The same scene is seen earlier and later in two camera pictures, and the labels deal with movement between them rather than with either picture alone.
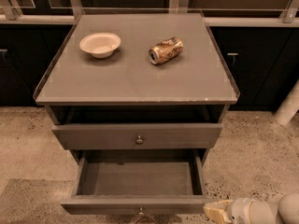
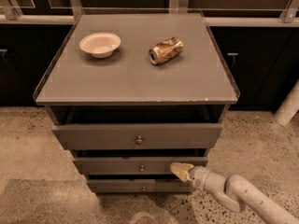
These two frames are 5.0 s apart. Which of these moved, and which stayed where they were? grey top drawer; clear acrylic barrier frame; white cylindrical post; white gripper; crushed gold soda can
Moved: white gripper
Stayed: grey top drawer; clear acrylic barrier frame; white cylindrical post; crushed gold soda can
